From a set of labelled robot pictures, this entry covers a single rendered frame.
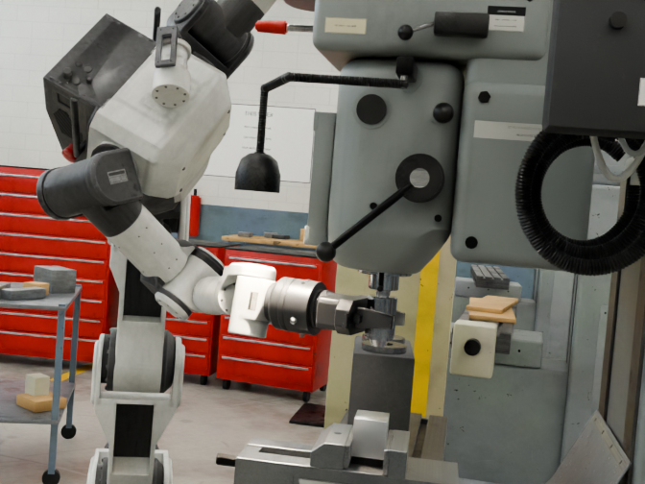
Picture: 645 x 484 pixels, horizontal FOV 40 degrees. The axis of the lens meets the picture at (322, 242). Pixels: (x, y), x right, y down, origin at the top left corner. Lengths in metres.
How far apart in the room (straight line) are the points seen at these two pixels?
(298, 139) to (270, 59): 1.03
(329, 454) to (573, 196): 0.53
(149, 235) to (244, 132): 9.15
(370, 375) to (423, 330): 1.43
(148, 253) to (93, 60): 0.38
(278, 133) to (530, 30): 9.44
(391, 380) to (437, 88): 0.65
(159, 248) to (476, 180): 0.66
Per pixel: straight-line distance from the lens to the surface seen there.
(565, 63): 1.03
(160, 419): 2.05
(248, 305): 1.46
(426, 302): 3.12
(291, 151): 10.62
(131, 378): 2.00
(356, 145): 1.30
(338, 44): 1.30
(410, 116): 1.29
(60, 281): 4.57
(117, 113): 1.66
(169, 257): 1.67
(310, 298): 1.41
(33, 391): 4.46
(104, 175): 1.56
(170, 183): 1.69
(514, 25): 1.29
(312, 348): 6.00
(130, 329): 1.98
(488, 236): 1.26
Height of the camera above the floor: 1.42
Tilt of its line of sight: 3 degrees down
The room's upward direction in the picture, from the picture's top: 5 degrees clockwise
